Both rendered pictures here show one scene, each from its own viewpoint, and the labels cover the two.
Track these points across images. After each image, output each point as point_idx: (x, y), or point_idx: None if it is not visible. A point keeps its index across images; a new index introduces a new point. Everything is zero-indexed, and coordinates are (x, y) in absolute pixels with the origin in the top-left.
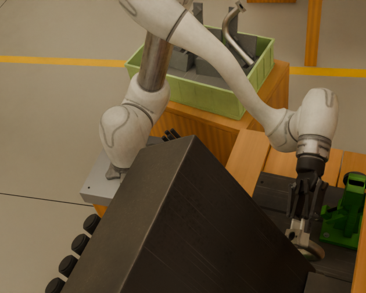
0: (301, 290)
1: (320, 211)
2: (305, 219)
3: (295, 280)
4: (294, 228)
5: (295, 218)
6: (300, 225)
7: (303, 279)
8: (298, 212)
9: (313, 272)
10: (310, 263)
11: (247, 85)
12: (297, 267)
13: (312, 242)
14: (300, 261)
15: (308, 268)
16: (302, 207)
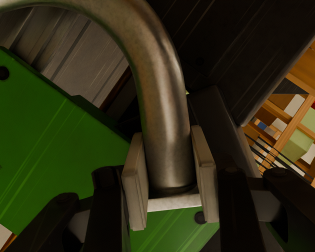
0: (240, 132)
1: (314, 188)
2: (217, 206)
3: (252, 163)
4: (146, 194)
5: (126, 213)
6: (140, 172)
7: (240, 135)
8: (126, 230)
9: (249, 116)
10: (230, 118)
11: None
12: (255, 173)
13: (181, 101)
14: (252, 167)
15: (236, 126)
16: (122, 232)
